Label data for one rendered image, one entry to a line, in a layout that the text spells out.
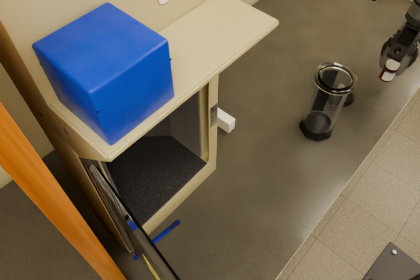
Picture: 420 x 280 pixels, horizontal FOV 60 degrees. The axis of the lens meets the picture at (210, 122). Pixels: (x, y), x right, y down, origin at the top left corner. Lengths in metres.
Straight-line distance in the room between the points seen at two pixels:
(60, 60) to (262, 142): 0.81
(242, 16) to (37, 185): 0.36
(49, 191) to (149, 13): 0.26
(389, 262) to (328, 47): 1.14
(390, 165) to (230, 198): 1.52
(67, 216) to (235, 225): 0.57
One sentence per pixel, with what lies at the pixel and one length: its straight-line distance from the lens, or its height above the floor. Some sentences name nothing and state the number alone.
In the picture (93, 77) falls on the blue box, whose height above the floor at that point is 1.60.
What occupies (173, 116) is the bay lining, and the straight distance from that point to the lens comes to 0.93.
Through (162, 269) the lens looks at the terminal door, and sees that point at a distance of 0.47.
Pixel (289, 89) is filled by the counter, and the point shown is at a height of 0.94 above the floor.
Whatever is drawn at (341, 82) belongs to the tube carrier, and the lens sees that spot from 1.06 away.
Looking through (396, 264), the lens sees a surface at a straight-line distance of 2.11.
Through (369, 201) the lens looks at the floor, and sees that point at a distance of 2.21.
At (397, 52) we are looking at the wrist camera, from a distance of 1.18.
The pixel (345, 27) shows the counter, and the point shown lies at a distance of 1.55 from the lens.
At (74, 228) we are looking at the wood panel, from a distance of 0.51.
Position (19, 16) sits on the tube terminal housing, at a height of 1.63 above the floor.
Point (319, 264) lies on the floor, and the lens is 1.99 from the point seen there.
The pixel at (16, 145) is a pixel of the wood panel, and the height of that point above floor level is 1.58.
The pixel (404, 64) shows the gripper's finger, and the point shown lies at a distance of 1.29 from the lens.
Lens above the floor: 1.84
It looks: 53 degrees down
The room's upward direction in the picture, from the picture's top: straight up
